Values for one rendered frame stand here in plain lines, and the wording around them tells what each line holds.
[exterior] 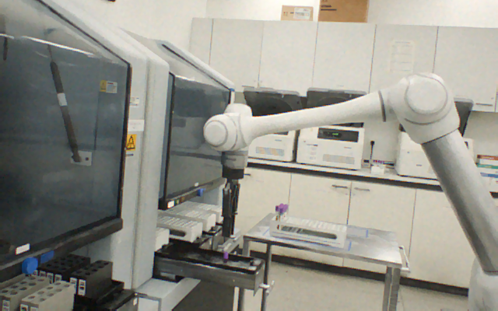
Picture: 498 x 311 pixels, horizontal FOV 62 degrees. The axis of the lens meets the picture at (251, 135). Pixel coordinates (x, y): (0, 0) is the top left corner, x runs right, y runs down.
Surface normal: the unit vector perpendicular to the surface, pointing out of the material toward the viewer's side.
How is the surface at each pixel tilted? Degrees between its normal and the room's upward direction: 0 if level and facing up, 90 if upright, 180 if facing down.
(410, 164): 90
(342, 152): 90
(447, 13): 90
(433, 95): 85
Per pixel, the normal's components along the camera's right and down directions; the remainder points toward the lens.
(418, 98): -0.26, -0.07
